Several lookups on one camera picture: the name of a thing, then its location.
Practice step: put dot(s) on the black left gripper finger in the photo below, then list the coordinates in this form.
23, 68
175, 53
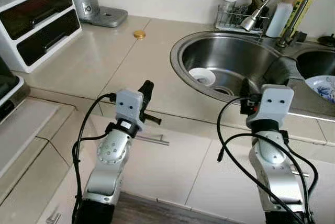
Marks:
147, 94

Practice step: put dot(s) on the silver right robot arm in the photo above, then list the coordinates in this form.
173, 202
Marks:
269, 153

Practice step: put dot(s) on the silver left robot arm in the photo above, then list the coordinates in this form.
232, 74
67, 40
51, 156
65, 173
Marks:
112, 150

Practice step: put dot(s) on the stainless steel double sink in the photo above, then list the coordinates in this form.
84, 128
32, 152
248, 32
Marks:
225, 56

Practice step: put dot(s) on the small white bowl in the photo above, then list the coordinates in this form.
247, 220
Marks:
201, 76

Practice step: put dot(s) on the small gold cap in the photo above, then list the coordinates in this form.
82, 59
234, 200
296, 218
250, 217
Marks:
139, 34

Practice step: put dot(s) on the white floral print plate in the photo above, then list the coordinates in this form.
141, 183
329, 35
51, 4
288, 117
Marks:
322, 88

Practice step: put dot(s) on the flexible steel faucet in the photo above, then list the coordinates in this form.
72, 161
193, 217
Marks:
248, 21

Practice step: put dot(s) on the small black block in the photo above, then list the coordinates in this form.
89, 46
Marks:
300, 37

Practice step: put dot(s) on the white plastic bottle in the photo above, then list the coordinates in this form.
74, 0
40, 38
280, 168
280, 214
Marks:
280, 20

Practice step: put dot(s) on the clear soap dispenser bottle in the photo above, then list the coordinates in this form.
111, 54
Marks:
229, 4

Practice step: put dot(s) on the black dish scrubber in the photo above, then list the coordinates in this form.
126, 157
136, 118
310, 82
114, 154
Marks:
259, 3

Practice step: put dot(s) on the black sink stopper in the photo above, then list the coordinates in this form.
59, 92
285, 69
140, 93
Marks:
327, 40

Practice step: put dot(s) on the yellow plastic bottle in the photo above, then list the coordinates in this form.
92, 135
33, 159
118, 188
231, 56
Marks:
309, 4

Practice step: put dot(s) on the white dark drawer unit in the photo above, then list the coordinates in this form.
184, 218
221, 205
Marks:
36, 25

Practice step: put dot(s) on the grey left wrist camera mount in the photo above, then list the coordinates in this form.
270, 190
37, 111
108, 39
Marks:
128, 106

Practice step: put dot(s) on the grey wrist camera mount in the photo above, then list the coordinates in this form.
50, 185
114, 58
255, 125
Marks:
275, 103
128, 106

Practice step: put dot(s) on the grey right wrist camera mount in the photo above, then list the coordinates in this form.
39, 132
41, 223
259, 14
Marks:
275, 103

